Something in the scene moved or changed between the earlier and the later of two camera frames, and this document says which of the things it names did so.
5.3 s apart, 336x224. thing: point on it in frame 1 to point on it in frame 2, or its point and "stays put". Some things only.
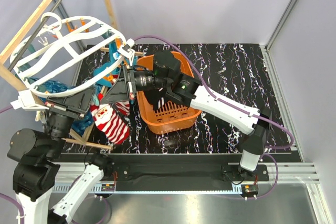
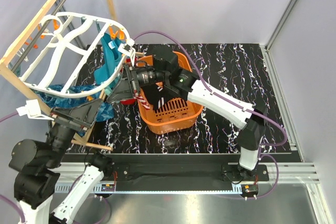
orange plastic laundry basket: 168,116 stays put
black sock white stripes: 157,99 stays put
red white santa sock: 116,127 to 136,97
